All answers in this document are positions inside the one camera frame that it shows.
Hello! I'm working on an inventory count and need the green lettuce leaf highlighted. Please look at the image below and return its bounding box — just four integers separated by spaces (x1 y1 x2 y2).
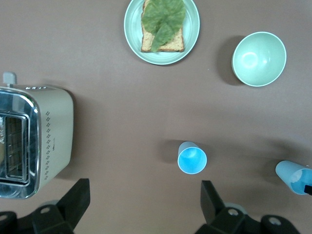
141 0 187 53

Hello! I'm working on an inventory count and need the brown table cover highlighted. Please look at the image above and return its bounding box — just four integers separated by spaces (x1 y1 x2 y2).
0 0 312 234

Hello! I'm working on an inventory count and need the toast slice under lettuce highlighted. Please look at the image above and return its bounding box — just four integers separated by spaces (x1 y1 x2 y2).
140 0 185 53

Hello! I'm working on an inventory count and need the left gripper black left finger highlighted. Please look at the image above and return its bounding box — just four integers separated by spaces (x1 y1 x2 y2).
31 178 91 234

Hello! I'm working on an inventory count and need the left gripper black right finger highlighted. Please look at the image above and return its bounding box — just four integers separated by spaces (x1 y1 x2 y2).
196 180 259 234

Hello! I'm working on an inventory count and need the light blue plastic cup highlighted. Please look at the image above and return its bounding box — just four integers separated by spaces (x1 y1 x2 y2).
177 141 208 175
275 159 312 195

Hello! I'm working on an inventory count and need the beige and chrome toaster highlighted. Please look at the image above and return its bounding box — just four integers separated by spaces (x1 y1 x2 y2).
0 71 75 200

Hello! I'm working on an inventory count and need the pale green plate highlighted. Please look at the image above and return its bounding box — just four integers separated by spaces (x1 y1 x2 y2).
123 0 201 66

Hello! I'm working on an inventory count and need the pale green bowl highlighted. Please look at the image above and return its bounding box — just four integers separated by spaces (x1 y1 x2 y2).
231 31 287 88

